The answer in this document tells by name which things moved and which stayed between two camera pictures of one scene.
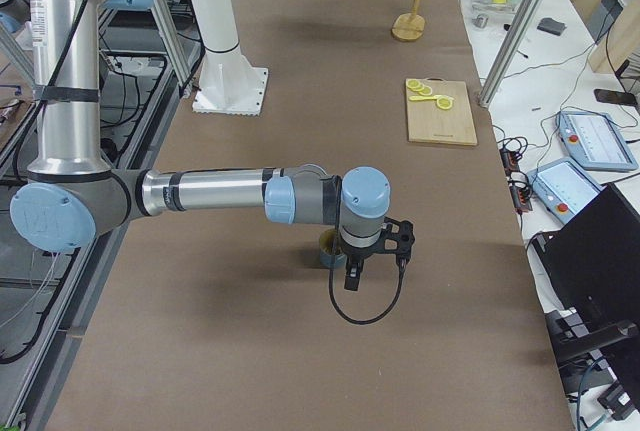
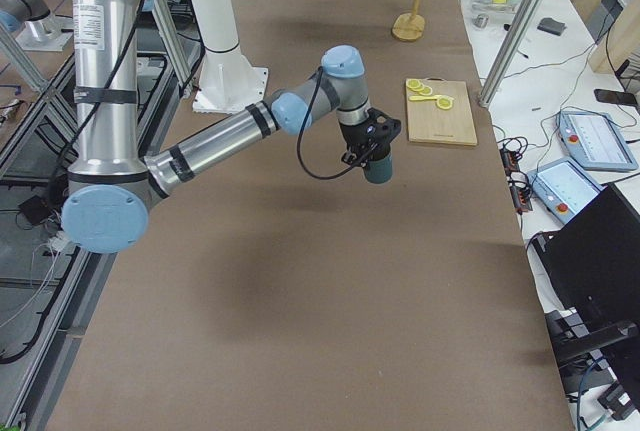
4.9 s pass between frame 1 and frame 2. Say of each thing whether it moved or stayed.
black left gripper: moved
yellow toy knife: stayed
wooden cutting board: stayed
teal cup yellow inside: moved
